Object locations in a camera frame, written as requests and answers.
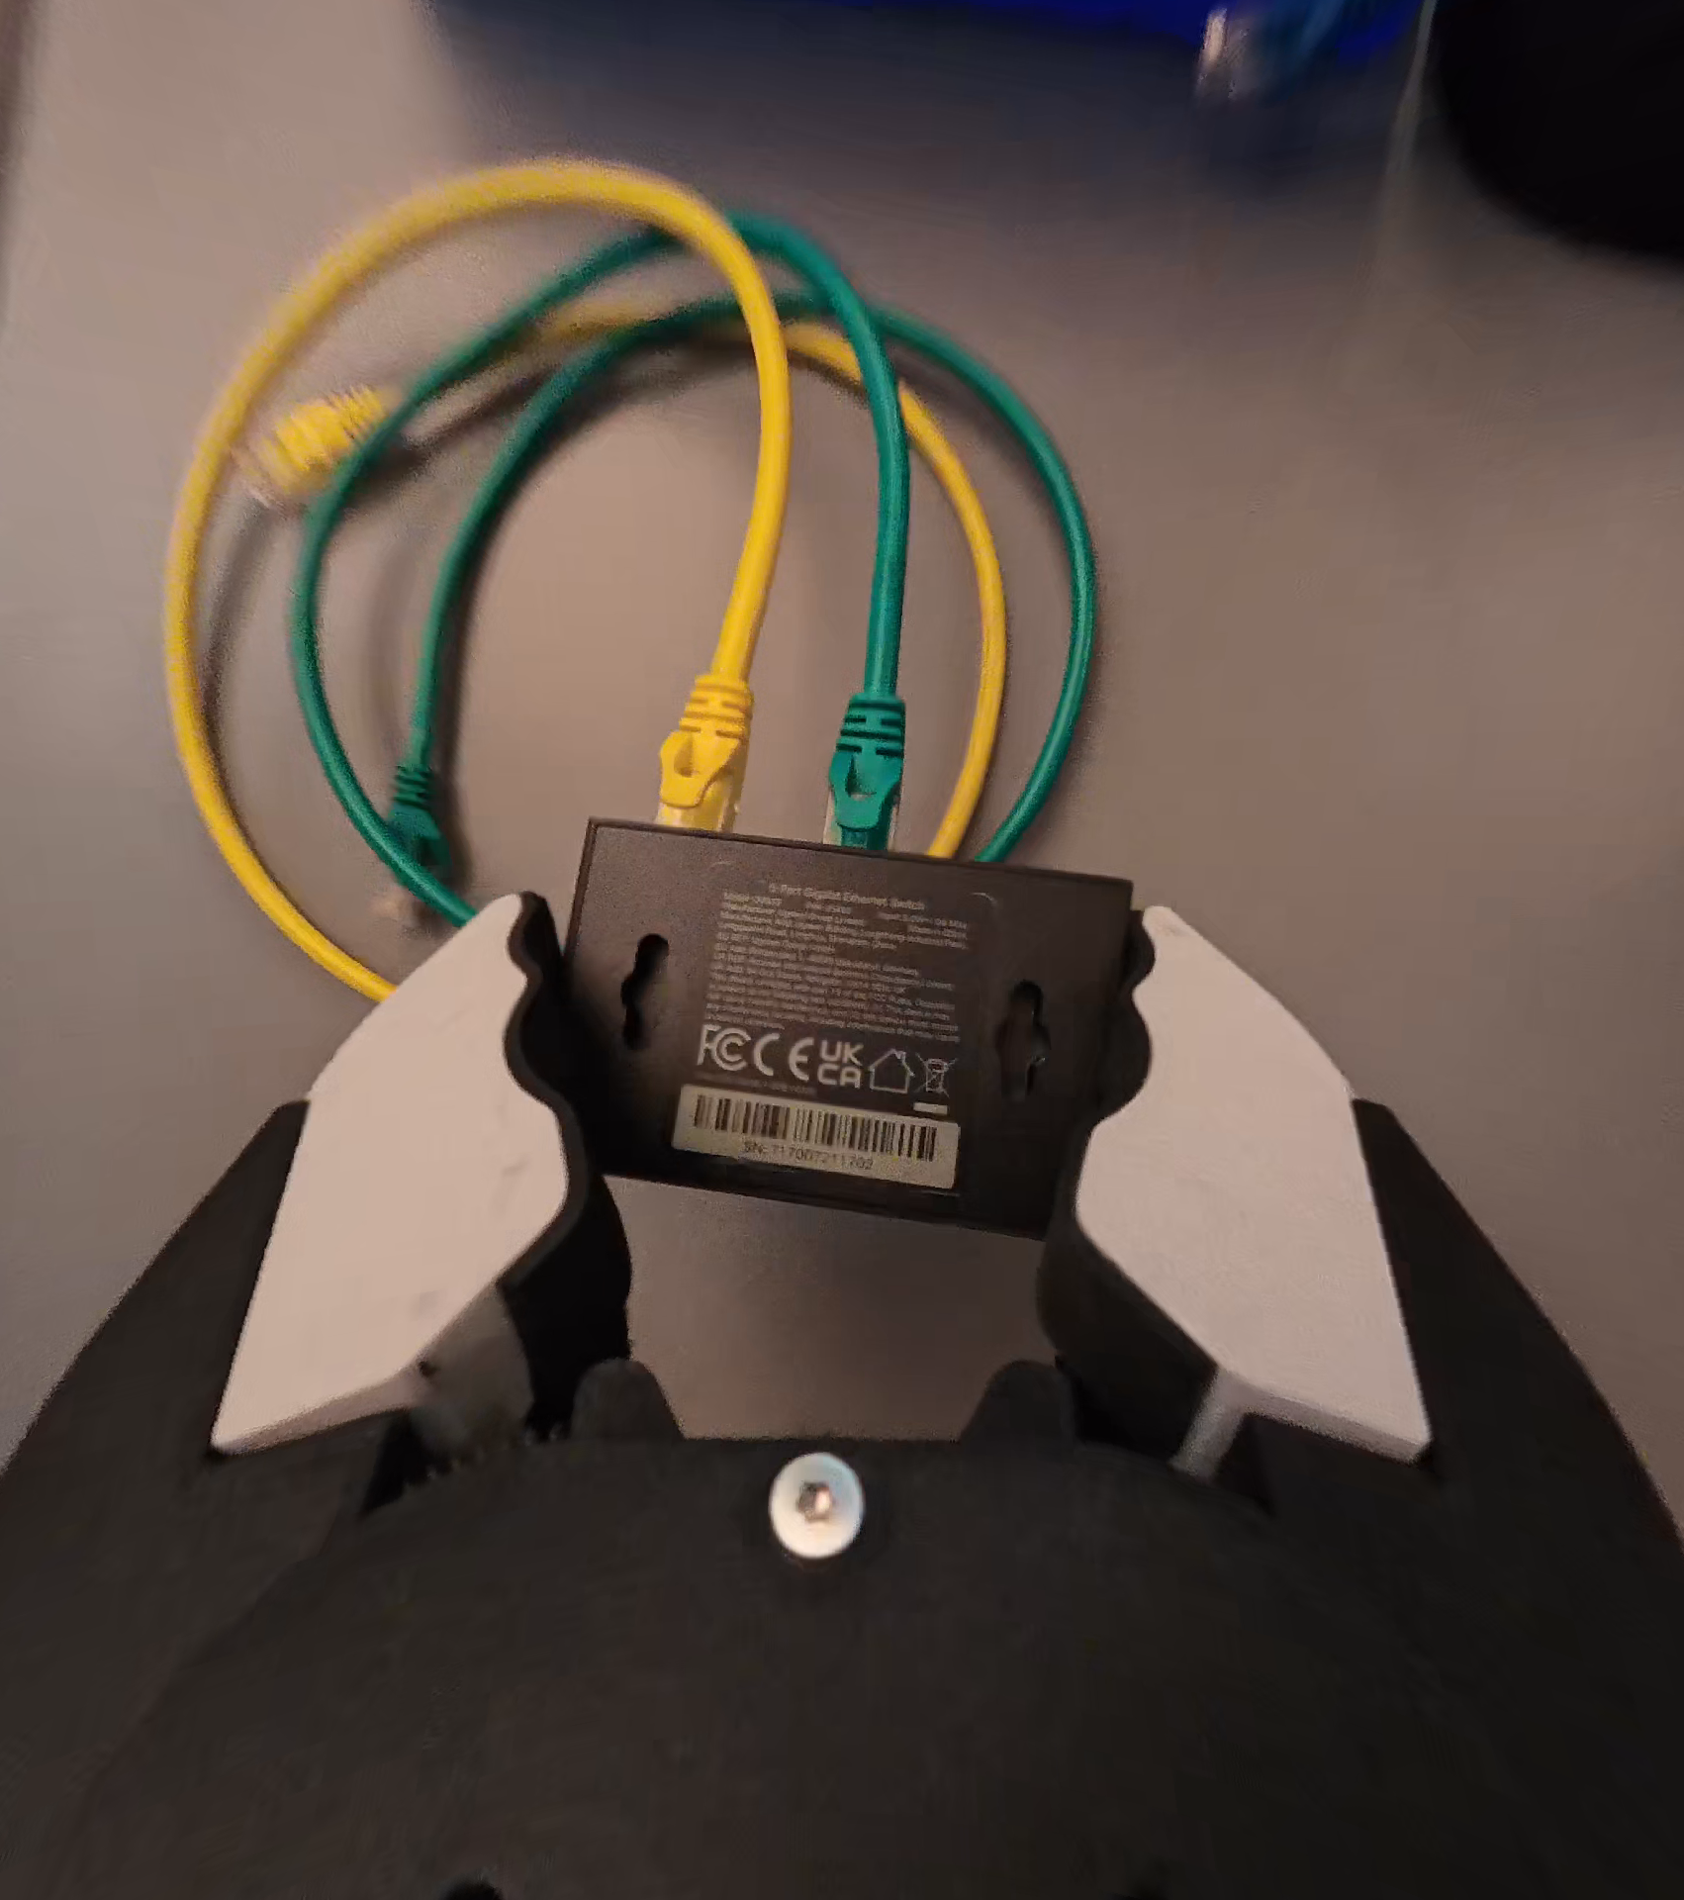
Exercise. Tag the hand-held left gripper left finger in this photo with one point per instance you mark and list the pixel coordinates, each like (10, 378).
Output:
(412, 1172)

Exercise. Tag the blue plastic bin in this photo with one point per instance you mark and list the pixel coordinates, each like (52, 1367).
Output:
(782, 12)

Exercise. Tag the dark rounded object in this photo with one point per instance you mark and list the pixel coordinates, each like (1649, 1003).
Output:
(1643, 103)

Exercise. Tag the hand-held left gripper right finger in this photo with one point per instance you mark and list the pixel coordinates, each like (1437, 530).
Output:
(1243, 1187)

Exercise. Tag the black network switch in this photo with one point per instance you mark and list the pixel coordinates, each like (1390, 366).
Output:
(842, 980)

